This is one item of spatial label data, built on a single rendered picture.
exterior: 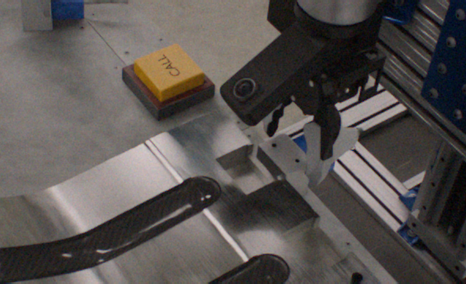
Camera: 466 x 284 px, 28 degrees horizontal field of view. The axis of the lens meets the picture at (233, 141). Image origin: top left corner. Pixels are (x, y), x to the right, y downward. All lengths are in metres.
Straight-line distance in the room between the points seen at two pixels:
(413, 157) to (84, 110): 0.96
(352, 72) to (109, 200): 0.26
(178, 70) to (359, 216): 0.78
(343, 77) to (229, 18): 1.58
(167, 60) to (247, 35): 1.32
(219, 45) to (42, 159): 1.38
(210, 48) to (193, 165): 1.46
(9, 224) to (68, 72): 0.32
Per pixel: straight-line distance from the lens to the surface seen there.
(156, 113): 1.09
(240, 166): 0.97
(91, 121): 1.09
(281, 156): 1.00
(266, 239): 0.88
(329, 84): 0.91
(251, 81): 0.87
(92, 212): 0.90
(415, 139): 1.97
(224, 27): 2.45
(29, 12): 1.19
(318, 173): 0.98
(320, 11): 0.85
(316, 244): 0.92
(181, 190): 0.92
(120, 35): 1.20
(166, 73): 1.10
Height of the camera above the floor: 1.60
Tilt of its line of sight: 47 degrees down
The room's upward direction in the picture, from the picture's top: 7 degrees clockwise
